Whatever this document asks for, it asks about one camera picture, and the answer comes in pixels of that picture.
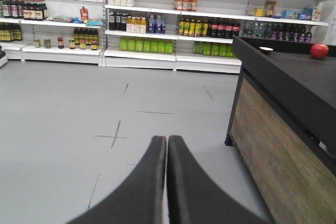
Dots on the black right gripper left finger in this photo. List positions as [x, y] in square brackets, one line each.
[139, 198]

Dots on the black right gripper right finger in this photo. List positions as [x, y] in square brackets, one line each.
[193, 197]

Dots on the black wooden display stand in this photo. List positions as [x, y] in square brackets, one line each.
[283, 126]

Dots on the green drink bottle row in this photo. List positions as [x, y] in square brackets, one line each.
[148, 45]

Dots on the small white dish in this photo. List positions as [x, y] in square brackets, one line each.
[266, 50]

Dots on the white supermarket shelving unit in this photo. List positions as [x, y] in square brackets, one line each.
[88, 31]

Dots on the red apple at corner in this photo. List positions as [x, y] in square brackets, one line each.
[319, 51]

